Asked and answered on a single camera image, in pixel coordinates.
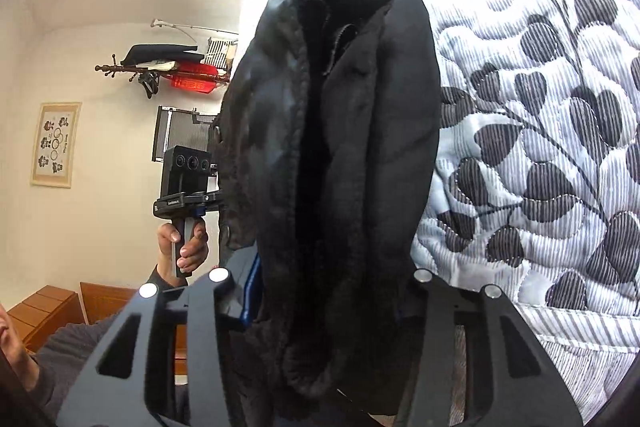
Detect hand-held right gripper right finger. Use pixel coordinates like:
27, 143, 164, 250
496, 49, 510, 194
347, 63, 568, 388
397, 269, 583, 427

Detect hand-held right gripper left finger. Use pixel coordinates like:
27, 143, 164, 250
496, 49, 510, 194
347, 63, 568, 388
57, 252, 263, 427

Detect black pants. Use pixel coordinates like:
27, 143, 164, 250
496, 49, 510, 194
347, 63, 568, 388
215, 0, 442, 427

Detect person's left forearm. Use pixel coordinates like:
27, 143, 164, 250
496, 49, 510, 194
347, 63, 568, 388
144, 264, 192, 295

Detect person's left hand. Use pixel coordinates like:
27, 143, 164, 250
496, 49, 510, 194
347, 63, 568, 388
156, 223, 210, 274

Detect red garment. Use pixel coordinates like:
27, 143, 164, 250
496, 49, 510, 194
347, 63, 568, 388
162, 61, 232, 96

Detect dark garment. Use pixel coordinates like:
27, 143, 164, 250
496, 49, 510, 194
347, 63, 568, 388
121, 43, 207, 68

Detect wooden coat rack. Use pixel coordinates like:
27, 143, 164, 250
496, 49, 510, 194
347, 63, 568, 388
95, 54, 232, 84

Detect white radiator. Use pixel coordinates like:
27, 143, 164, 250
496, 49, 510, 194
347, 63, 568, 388
206, 37, 239, 68

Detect white hanger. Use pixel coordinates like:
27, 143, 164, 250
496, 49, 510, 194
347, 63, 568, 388
150, 18, 199, 44

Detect wooden cabinet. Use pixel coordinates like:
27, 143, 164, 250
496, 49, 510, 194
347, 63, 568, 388
7, 284, 83, 354

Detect black strap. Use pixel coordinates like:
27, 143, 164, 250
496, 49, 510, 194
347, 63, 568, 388
136, 73, 162, 101

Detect wall poster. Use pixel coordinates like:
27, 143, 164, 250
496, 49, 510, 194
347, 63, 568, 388
30, 102, 83, 189

